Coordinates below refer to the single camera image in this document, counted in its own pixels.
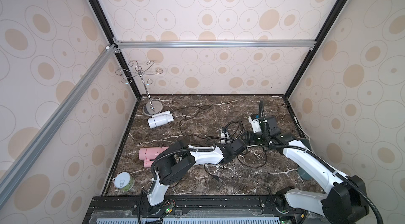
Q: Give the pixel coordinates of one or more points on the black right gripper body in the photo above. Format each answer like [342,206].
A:
[264,124]

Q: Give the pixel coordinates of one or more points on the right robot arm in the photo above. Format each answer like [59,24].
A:
[344,199]

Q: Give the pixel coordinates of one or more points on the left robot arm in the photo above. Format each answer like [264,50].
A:
[172,164]

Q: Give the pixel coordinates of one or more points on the green blow dryer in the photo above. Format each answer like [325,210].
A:
[306,143]

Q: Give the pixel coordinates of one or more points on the white blow dryer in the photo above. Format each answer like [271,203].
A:
[160,119]

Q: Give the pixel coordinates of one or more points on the pink blow dryer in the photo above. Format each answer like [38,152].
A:
[148,155]

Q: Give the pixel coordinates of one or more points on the white power strip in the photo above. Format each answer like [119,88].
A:
[225,138]

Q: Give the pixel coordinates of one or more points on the teal ceramic cup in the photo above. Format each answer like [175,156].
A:
[303,174]

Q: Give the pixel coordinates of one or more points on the chrome cup rack stand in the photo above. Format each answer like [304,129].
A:
[152,107]

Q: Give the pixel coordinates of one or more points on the green white tin can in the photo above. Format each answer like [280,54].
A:
[124,181]

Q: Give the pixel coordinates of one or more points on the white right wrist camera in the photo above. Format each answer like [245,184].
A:
[255,123]

